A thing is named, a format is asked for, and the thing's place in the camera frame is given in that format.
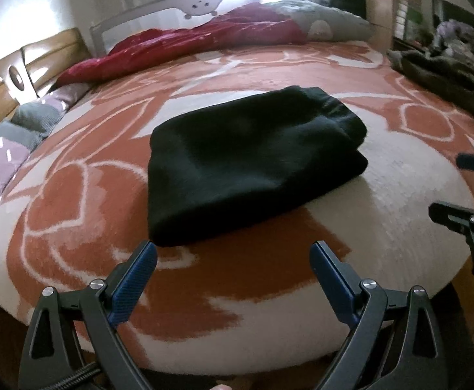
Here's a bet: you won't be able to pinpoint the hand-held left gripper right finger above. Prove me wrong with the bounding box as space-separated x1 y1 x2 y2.
309 240 451 390

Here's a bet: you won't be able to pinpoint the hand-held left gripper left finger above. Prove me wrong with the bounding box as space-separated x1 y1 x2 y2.
18 240 159 390

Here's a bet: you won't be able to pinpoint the black pants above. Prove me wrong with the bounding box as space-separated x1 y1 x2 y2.
147 86 369 248

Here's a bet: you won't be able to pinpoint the orange and white patterned blanket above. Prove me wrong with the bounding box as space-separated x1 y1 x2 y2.
0 41 474 374

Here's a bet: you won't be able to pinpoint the dark grey cloth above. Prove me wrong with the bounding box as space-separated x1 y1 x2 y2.
385 48 474 124

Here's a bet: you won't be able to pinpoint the purple cloth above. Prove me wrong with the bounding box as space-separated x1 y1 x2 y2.
434 19 474 51

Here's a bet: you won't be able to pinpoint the purple patterned pillow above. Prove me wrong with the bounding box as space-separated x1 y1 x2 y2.
0 81 93 261

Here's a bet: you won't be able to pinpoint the grey patterned pillow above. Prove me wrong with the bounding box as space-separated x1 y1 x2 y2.
267 0 378 42

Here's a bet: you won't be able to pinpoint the brown wooden headboard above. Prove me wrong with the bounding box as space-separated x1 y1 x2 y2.
0 28 93 124

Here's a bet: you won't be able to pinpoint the red quilt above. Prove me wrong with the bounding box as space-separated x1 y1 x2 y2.
54 2 308 87

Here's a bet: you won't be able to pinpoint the grey bed guard rail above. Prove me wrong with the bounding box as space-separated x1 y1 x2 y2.
89 0 314 58

